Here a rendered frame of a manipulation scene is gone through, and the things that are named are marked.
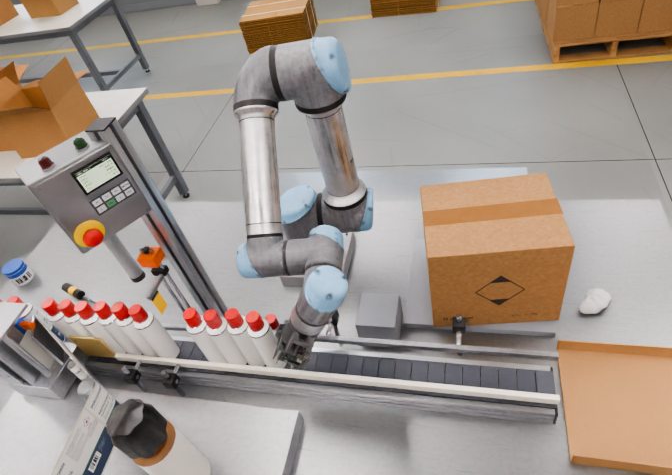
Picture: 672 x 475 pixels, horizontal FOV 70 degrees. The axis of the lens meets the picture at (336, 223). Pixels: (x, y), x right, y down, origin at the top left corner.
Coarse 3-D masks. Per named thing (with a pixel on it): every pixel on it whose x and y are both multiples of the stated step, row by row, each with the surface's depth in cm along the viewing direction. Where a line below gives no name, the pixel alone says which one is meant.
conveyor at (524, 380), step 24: (96, 360) 131; (312, 360) 119; (336, 360) 117; (360, 360) 116; (384, 360) 115; (408, 360) 114; (336, 384) 113; (456, 384) 107; (480, 384) 107; (504, 384) 105; (528, 384) 104; (552, 384) 103; (552, 408) 100
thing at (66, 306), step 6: (66, 300) 121; (60, 306) 120; (66, 306) 119; (72, 306) 121; (66, 312) 120; (72, 312) 121; (66, 318) 122; (72, 318) 121; (78, 318) 122; (72, 324) 122; (78, 324) 122; (78, 330) 124; (84, 330) 124; (84, 336) 126; (90, 336) 126
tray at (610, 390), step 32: (576, 352) 112; (608, 352) 111; (640, 352) 108; (576, 384) 107; (608, 384) 106; (640, 384) 104; (576, 416) 102; (608, 416) 101; (640, 416) 100; (576, 448) 98; (608, 448) 97; (640, 448) 96
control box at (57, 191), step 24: (72, 144) 95; (96, 144) 93; (24, 168) 92; (72, 168) 91; (120, 168) 97; (48, 192) 90; (72, 192) 93; (96, 192) 96; (72, 216) 95; (96, 216) 98; (120, 216) 102; (72, 240) 97
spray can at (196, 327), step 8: (184, 312) 110; (192, 312) 110; (192, 320) 109; (200, 320) 112; (192, 328) 111; (200, 328) 111; (192, 336) 112; (200, 336) 112; (208, 336) 114; (200, 344) 114; (208, 344) 115; (208, 352) 117; (216, 352) 118; (208, 360) 121; (216, 360) 120; (224, 360) 121
